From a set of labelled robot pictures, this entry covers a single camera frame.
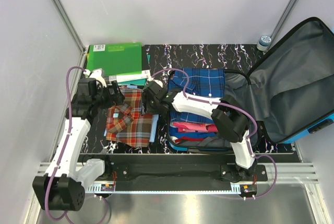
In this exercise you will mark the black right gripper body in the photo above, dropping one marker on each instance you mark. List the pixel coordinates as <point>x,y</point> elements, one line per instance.
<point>150,106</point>

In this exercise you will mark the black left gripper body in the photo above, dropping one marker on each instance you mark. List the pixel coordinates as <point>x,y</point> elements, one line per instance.
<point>105,99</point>

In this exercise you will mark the brown plaid shirt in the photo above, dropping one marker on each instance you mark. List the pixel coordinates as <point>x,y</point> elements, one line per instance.
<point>128,119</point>

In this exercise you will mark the pink camouflage shirt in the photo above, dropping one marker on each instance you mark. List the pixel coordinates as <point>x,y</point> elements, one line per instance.
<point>185,127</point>

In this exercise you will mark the blue plaid shirt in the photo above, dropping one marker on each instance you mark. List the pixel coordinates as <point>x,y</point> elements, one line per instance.
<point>199,82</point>

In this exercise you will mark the blue shirt white letters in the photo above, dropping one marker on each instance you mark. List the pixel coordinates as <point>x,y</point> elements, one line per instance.
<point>174,134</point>

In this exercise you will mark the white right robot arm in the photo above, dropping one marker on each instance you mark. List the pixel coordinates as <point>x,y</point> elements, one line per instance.
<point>234,124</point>

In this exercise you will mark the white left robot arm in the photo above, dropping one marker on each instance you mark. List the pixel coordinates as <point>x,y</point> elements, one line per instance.
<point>63,186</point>

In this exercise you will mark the light blue shirt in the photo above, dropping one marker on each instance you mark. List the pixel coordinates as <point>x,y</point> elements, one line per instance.
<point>154,130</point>

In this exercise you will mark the green plastic folder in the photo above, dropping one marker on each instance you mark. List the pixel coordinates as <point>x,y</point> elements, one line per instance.
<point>115,59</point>

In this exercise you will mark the red shirt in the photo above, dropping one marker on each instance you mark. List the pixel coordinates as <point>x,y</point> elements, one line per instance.
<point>188,139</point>

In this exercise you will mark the blue capped bottle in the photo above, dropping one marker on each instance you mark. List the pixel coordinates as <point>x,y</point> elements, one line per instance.
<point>263,43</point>

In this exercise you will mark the blue suitcase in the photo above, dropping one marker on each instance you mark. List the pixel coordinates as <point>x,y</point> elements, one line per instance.
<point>289,91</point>

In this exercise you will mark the aluminium frame rail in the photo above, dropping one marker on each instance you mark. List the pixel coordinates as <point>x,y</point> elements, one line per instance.
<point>69,25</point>

